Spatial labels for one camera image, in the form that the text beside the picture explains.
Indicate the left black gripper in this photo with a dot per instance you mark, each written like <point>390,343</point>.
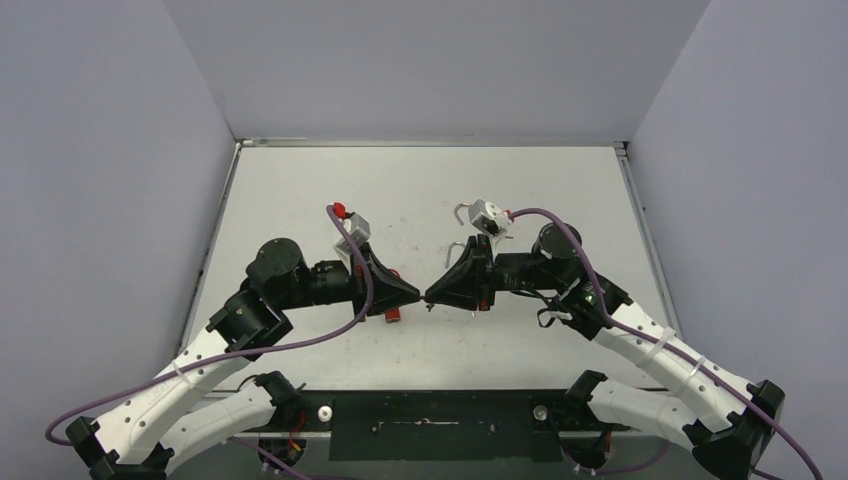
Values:
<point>392,291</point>

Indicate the large brass padlock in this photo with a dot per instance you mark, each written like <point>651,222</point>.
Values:
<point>461,211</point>

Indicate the long-shackle brass padlock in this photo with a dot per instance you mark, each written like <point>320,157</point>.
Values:
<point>453,253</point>

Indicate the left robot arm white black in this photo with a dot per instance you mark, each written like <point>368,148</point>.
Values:
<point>157,430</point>

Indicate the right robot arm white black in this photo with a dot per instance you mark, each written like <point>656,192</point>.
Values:
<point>724,420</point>

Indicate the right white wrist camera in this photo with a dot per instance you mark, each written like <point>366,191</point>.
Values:
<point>490,220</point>

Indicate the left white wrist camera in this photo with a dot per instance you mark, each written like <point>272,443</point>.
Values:
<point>358,228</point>

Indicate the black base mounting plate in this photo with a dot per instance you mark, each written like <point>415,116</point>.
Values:
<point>441,425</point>

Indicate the red cable padlock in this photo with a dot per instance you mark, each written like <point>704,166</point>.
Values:
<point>394,315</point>

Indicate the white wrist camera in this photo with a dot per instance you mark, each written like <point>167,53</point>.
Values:
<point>358,228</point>
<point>490,220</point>

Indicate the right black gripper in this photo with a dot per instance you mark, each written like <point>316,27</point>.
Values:
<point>486,278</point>

